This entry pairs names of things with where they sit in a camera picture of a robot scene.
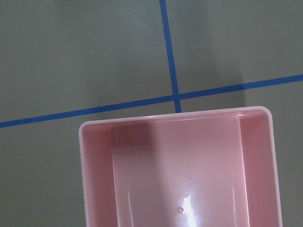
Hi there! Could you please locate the pink plastic bin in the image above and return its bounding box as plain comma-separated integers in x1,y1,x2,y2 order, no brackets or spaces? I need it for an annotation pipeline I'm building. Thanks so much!
79,106,283,227

